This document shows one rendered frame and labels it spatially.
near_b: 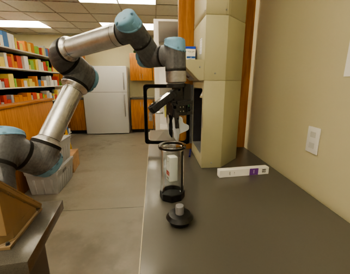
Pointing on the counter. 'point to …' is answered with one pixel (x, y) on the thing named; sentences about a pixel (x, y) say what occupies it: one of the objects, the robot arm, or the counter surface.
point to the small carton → (190, 54)
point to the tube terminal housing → (219, 87)
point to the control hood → (195, 69)
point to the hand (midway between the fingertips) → (172, 136)
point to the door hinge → (191, 116)
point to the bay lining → (197, 114)
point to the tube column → (220, 9)
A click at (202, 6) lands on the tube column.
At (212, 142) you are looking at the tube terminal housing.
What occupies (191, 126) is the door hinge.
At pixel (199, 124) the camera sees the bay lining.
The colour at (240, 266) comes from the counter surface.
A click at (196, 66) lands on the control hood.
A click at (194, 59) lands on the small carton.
